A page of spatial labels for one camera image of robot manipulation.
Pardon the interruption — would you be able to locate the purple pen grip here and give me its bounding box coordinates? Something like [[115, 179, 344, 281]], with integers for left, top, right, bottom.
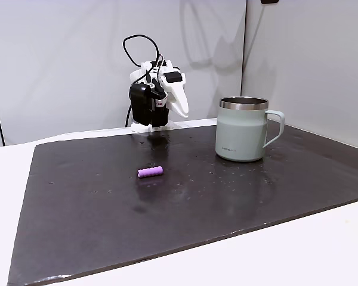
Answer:
[[137, 165, 165, 179]]

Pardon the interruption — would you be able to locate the black table mat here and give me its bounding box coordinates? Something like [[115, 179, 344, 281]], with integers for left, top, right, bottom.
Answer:
[[7, 123, 358, 286]]

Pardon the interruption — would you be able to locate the pale green steel mug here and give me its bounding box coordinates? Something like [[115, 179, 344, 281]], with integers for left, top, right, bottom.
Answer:
[[215, 96, 286, 163]]

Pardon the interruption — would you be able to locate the black camera cable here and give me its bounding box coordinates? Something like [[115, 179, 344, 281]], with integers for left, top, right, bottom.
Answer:
[[122, 35, 165, 70]]

